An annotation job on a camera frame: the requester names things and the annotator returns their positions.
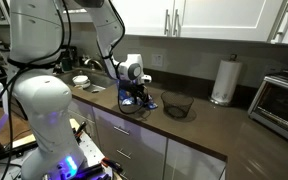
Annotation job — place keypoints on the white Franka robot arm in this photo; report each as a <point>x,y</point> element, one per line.
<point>40,100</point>

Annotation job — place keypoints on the white under-sink cabinet door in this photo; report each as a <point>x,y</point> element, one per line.
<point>82,111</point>

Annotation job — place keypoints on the white lower cabinet door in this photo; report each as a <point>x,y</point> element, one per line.
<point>190,163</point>

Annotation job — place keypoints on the white drawer stack front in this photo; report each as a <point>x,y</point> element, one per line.
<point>140,146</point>

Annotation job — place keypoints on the blue cardboard box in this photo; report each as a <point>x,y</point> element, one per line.
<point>121,87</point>

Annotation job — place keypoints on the white bowl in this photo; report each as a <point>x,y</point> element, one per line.
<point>80,80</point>

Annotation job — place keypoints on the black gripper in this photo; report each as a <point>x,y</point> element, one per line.
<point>134,88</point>

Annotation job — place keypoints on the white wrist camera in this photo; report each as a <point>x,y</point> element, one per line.
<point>146,79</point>

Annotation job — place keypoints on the steel kitchen sink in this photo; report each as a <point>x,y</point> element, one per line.
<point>97,80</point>

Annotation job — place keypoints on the metal paper towel holder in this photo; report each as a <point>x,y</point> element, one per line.
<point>233,57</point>

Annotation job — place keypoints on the large blue snack packet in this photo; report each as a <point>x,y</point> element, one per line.
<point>152,105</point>

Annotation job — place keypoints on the silver toaster oven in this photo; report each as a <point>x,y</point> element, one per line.
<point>277,106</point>

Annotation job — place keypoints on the small blue snack packet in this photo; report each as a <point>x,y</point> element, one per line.
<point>126,102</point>

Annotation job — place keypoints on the black screwdriver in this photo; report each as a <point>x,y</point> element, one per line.
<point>80,128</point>

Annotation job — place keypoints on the white wall outlet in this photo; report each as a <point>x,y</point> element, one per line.
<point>157,59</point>

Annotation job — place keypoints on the black bar tool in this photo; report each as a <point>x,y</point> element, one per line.
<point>90,170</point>

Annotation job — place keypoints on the chrome sink faucet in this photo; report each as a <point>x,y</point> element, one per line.
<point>95,62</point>

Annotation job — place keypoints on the black coffee maker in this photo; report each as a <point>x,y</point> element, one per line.
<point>72,55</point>

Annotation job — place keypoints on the white paper towel roll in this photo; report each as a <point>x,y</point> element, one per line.
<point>226,81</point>

